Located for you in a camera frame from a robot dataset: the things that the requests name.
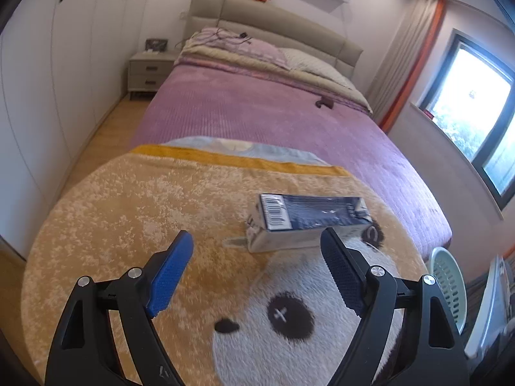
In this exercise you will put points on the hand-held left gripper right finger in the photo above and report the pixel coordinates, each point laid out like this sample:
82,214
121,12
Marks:
342,273

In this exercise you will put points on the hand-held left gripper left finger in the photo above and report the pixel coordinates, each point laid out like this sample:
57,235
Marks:
169,277

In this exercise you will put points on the blue and white box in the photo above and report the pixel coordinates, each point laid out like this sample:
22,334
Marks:
314,213

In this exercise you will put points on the light green plastic basket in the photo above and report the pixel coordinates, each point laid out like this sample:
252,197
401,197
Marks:
448,281

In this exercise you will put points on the yellow plush printed blanket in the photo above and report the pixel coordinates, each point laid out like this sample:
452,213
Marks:
120,217

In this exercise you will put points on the white furniture piece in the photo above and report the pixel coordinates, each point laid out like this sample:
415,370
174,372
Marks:
491,305

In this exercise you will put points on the small dark object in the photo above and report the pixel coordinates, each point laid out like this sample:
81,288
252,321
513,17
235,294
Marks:
325,103

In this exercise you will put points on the bed with purple cover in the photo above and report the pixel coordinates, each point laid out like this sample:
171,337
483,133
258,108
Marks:
261,116

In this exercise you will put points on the grey nightstand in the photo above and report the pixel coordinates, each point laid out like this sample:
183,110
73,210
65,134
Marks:
149,74

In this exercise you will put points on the white pillow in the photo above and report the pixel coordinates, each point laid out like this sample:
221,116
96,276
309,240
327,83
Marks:
314,64

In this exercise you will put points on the dark framed window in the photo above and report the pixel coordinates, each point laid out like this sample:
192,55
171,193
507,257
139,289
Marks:
478,108

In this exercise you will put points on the beige and orange curtain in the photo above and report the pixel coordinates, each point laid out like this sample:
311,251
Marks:
406,68

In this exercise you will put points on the white wardrobe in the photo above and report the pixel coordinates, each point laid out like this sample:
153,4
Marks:
48,88

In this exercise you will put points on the purple pillow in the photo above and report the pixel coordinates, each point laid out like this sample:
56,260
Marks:
257,50

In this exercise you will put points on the small picture frame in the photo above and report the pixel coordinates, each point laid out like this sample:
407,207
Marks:
157,45

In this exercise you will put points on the white wall socket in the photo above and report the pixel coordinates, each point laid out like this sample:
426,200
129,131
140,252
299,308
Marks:
183,15

